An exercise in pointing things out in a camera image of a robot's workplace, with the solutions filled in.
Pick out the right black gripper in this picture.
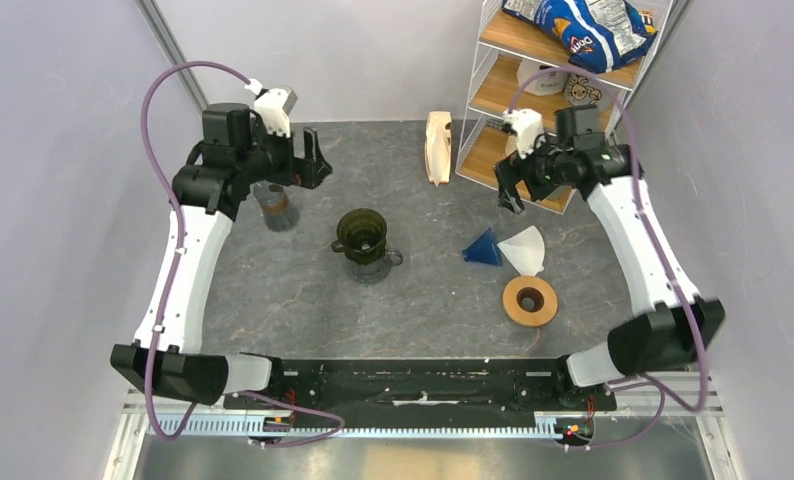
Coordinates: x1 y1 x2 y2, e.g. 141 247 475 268
493 129 573 214

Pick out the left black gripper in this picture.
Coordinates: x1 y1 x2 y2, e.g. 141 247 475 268
238 119 332 190

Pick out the white paper coffee filter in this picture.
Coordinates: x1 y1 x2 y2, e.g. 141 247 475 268
497 226 546 277

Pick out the blue ribbed cone dripper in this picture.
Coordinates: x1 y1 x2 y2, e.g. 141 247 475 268
461 227 503 267

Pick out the dark green glass dripper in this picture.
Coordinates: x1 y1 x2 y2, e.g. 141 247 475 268
330 208 387 265

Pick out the clear glass coffee server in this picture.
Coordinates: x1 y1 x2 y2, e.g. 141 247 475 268
345 248 404 285

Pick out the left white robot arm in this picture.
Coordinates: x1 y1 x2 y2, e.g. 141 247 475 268
110 101 332 409

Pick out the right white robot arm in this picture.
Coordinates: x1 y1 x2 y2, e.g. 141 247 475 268
493 106 725 409

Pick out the white container on shelf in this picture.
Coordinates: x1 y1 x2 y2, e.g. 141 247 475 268
516 59 569 96

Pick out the blue chips bag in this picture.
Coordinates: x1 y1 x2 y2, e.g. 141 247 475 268
501 0 658 74

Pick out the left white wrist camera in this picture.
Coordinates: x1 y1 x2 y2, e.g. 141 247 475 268
245 79 298 138

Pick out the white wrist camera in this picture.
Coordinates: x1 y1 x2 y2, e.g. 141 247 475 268
503 108 545 159
245 79 298 138

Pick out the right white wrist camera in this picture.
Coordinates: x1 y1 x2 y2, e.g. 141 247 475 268
503 108 545 159

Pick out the wooden ring dripper holder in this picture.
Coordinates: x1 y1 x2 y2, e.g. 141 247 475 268
502 276 559 328

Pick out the white wire wooden shelf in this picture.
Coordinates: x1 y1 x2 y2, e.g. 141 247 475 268
454 1 678 215

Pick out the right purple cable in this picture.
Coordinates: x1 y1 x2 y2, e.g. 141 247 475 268
506 64 710 453

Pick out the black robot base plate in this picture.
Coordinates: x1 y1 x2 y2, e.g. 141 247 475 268
158 357 618 429

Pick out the aluminium rail frame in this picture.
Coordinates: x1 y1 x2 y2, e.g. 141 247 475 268
102 0 746 480

